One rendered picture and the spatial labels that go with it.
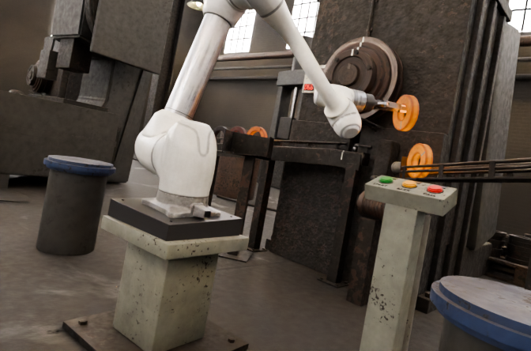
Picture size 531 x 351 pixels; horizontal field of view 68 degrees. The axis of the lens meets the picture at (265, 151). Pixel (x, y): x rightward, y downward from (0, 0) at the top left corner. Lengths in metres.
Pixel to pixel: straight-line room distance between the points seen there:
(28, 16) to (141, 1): 7.52
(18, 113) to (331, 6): 2.47
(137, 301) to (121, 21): 3.30
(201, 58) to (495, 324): 1.10
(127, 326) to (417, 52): 1.87
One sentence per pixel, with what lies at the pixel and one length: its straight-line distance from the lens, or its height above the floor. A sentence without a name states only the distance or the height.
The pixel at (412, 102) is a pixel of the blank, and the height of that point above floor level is 0.94.
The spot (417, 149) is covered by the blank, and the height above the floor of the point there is 0.76.
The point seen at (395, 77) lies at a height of 1.12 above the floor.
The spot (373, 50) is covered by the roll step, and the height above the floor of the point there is 1.26.
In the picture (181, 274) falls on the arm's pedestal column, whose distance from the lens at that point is 1.18.
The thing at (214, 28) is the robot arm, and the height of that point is 1.02.
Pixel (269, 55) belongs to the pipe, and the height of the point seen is 3.17.
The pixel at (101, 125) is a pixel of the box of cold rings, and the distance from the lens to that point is 3.85.
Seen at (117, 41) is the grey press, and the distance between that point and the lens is 4.16.
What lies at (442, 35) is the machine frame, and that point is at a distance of 2.29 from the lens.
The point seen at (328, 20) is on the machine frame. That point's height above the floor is 1.54.
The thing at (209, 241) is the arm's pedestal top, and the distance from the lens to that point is 1.13.
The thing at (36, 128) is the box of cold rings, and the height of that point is 0.50.
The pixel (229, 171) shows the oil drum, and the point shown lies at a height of 0.32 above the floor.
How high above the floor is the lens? 0.62
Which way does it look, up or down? level
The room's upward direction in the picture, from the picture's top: 10 degrees clockwise
